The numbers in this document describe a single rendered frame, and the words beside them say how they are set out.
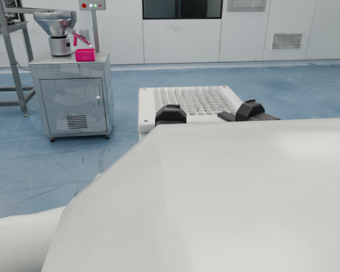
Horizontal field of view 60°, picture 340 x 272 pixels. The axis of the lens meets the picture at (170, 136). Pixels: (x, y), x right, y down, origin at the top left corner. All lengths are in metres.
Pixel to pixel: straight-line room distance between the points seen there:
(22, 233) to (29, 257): 0.02
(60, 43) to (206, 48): 3.28
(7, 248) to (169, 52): 5.28
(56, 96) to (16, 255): 2.49
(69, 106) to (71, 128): 0.22
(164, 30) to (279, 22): 2.08
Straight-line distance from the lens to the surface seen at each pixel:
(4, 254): 0.34
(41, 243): 0.34
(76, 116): 2.82
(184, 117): 0.50
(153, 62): 5.52
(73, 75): 2.70
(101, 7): 2.96
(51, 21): 2.81
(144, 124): 0.57
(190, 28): 5.50
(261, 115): 0.55
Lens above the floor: 1.31
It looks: 27 degrees down
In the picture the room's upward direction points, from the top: straight up
